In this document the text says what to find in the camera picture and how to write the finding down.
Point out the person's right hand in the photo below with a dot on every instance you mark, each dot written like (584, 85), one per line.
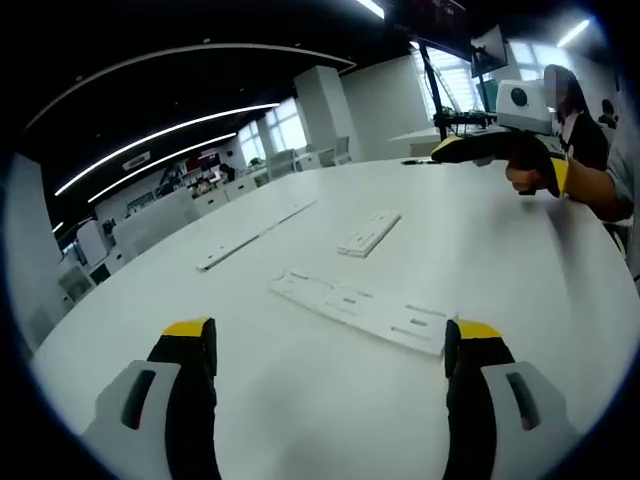
(530, 175)

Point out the white slotted socket holder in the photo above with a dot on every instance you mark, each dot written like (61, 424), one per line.
(300, 292)

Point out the curved ceiling light strip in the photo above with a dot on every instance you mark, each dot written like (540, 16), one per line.
(165, 131)
(160, 161)

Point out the white desk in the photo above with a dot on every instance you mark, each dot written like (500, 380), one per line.
(425, 142)

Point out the white pillar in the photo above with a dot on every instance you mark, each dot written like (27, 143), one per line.
(325, 115)

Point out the large dark hanging screen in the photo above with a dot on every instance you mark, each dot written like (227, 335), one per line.
(440, 20)

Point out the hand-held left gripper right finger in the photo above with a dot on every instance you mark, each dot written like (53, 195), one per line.
(510, 425)

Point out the small black tool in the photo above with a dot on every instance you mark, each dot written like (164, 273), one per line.
(417, 162)

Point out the white curved ceiling rail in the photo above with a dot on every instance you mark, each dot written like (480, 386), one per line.
(175, 49)

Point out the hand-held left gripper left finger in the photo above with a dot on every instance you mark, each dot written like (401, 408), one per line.
(145, 425)

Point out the black monitor stand pole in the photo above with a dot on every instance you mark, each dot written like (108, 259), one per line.
(442, 117)

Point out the bright window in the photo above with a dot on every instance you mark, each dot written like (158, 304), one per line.
(272, 132)

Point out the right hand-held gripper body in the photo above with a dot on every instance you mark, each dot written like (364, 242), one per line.
(522, 107)

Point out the white ceiling light strip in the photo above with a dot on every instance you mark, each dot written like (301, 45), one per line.
(371, 7)
(574, 32)

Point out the small white socket holder cover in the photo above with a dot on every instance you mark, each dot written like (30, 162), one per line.
(370, 235)

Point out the white ceiling air vent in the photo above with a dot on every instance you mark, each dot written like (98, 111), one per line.
(136, 160)

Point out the black monitor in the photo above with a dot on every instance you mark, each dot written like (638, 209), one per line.
(489, 52)

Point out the long white rail strip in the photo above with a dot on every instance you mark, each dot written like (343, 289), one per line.
(250, 239)

